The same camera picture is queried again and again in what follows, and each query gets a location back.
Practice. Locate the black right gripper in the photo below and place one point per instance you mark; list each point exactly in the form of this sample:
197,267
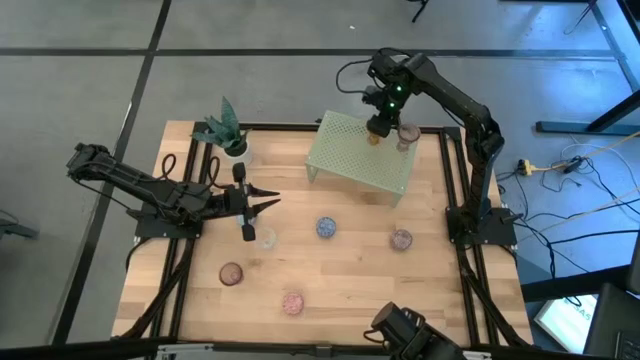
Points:
385,122

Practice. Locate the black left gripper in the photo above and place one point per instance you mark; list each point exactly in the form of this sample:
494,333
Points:
237,202

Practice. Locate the amber glass candle holder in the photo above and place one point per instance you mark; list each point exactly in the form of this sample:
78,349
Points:
374,141

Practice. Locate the purple glass candle holder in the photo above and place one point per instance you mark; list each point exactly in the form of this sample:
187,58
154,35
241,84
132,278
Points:
408,134

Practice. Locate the clear ribbed glass holder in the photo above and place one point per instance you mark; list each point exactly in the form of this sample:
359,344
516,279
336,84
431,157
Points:
267,240

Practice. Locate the dark blue patterned tin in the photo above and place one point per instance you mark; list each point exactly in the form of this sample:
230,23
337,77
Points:
326,227

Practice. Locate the pink glass candle holder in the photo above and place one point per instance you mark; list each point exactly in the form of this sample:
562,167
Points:
230,274

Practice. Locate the pink patterned tin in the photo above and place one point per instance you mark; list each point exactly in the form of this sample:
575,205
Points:
293,303

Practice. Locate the purple patterned tin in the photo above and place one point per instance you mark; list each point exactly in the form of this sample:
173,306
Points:
401,239

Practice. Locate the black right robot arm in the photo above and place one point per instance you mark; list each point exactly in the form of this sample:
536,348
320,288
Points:
450,95

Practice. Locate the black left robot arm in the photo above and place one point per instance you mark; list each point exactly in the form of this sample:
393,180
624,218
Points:
125,180

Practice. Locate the white plant pot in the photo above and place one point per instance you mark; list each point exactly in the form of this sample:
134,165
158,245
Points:
240,159

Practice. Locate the green perforated metal shelf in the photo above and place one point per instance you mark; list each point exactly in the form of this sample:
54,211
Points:
345,155

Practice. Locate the green snake plant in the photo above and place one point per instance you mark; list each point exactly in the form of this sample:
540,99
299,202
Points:
225,127

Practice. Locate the black tripod leg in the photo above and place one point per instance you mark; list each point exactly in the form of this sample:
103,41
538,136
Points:
420,10

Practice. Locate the yellow power strip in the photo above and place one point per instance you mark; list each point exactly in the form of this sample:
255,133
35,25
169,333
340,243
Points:
525,167

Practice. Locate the black desk base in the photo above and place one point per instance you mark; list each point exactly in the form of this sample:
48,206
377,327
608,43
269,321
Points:
565,127

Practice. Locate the black cylindrical device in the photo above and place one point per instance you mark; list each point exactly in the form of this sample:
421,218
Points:
405,330

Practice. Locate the black floor bar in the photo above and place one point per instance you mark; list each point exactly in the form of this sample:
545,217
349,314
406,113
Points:
560,287

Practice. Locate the grey chair base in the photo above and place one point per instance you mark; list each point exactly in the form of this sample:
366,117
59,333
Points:
15,229

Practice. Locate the white lit screen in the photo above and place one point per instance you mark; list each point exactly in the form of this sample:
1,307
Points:
565,320

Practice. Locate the black laptop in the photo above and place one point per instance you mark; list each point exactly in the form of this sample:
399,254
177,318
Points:
610,325

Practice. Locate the black aluminium table frame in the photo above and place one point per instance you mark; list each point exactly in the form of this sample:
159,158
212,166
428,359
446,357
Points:
280,126

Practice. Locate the silver camera mount bar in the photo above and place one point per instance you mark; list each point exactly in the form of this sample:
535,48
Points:
185,351

